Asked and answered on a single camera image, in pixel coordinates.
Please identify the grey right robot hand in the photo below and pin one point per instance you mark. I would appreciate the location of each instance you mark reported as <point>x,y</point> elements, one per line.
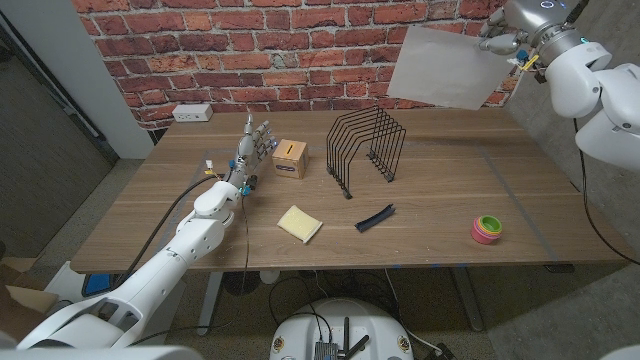
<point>530,17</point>

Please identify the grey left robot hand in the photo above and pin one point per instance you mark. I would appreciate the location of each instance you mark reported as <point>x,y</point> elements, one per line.
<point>245,150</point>

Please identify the white paper file sheet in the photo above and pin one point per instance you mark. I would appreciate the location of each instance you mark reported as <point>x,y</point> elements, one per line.
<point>445,67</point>

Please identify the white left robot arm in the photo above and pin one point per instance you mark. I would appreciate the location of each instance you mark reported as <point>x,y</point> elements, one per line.
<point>165,270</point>

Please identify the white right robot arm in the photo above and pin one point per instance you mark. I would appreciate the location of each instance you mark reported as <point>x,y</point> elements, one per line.
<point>600,95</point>

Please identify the small wooden box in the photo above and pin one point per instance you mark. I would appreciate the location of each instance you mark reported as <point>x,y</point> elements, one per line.
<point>290,160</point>

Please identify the white power outlet strip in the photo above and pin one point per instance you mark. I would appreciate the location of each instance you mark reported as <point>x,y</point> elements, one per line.
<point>192,113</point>

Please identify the yellow sponge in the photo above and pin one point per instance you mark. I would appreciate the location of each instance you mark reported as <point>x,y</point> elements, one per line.
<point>299,222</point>

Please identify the brick print backdrop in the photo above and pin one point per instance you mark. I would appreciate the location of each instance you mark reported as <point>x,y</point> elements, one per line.
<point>300,50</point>

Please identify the black round floor object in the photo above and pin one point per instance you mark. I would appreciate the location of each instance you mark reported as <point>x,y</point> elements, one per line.
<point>234,284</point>

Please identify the black plastic strip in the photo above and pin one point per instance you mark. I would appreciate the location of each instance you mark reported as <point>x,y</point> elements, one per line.
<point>374,219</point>

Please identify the metal table leg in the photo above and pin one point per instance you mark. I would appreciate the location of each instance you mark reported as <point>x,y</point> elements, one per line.
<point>210,300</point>
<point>467,300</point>

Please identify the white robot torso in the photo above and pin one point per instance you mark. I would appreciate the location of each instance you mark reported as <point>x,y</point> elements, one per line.
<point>300,335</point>

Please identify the white and blue floor device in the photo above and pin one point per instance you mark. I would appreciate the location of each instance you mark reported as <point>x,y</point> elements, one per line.
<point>97,284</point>

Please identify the grey module with antennas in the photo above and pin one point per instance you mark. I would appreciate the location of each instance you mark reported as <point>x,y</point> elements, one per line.
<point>325,350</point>

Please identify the colourful stacking cups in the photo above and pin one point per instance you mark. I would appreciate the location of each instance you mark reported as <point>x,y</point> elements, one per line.
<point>486,230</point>

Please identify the brown cardboard box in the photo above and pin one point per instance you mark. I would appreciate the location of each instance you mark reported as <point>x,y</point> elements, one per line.
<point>20,300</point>

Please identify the black floor plug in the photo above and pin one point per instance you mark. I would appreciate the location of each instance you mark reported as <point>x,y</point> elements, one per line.
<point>445,351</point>

